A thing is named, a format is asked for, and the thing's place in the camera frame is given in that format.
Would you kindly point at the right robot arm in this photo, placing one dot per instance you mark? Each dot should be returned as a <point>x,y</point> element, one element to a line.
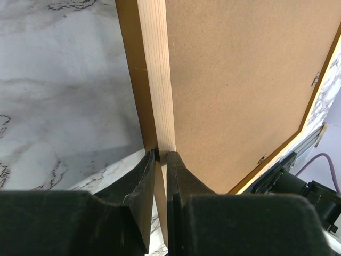
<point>278,180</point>

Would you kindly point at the wooden picture frame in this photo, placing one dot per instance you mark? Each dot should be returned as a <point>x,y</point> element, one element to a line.
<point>224,82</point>

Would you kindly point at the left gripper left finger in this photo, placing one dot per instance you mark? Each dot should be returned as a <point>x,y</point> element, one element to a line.
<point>114,221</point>

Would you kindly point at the metal frame clip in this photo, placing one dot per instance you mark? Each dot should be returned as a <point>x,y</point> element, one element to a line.
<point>316,79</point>
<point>262,159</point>

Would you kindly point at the aluminium extrusion rail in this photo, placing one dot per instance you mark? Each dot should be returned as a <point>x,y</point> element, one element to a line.
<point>303,145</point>

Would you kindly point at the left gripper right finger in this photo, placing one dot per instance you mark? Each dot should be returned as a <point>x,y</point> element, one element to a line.
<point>202,222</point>

